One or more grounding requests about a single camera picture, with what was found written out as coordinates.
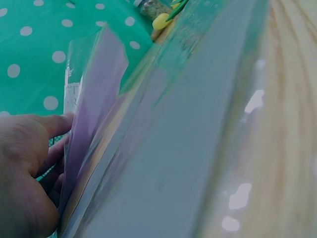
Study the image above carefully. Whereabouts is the person's left hand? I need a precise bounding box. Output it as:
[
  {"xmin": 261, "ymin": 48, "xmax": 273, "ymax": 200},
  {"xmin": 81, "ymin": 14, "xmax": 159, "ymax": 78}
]
[{"xmin": 0, "ymin": 113, "xmax": 76, "ymax": 238}]

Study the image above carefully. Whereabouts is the purple clear flower sleeve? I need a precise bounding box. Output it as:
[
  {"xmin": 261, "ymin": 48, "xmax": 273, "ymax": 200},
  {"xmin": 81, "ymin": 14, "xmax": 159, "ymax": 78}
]
[{"xmin": 58, "ymin": 24, "xmax": 179, "ymax": 235}]

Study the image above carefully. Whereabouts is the grey clear flower sleeve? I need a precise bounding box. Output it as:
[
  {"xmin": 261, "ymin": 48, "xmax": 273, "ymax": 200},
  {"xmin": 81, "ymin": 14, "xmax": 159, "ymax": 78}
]
[{"xmin": 66, "ymin": 0, "xmax": 271, "ymax": 238}]

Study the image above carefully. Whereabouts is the yellow artificial tulip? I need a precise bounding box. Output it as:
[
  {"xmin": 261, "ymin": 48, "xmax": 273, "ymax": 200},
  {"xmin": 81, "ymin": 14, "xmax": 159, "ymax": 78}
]
[{"xmin": 152, "ymin": 0, "xmax": 190, "ymax": 31}]

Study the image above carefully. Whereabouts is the seed jar with white lid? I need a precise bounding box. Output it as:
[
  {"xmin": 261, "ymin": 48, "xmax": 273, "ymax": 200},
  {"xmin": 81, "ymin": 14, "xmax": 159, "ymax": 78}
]
[{"xmin": 133, "ymin": 0, "xmax": 173, "ymax": 20}]

